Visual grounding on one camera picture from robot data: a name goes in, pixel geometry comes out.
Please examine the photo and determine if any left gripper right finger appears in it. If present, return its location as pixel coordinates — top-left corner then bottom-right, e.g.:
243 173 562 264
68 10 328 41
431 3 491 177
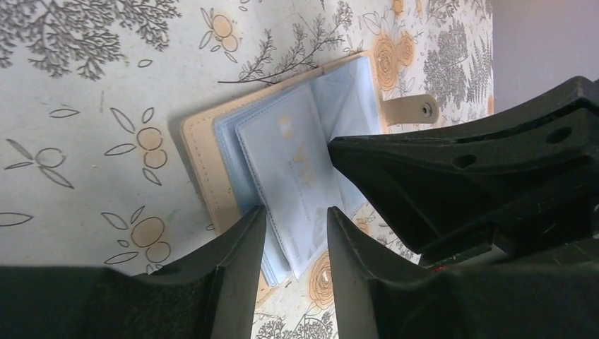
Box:
327 207 598 338

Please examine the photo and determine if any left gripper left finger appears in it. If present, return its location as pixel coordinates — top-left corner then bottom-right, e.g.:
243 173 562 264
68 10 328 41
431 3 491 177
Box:
1 206 266 338

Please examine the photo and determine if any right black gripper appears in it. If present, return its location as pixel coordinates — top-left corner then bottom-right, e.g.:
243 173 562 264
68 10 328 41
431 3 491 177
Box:
328 76 598 269

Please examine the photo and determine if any floral table mat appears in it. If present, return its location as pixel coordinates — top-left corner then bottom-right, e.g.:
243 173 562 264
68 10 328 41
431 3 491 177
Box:
1 1 494 338

